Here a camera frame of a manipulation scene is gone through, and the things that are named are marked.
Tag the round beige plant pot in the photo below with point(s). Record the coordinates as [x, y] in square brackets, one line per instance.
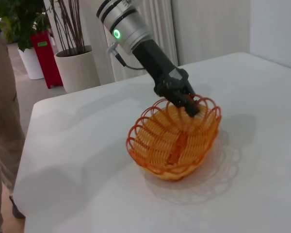
[77, 72]

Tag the person in beige trousers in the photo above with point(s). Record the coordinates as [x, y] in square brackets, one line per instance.
[2, 102]

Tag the white ribbed radiator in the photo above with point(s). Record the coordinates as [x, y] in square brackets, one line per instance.
[160, 29]

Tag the bare brown stem plant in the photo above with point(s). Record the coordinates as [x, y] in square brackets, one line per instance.
[70, 26]

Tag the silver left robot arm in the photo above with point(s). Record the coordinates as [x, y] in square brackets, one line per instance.
[126, 21]

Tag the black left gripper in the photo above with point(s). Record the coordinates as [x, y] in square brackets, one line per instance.
[157, 65]

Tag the white plant pot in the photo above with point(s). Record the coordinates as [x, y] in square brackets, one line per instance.
[31, 65]

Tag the green leafy plant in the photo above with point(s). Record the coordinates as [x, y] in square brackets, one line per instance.
[17, 19]

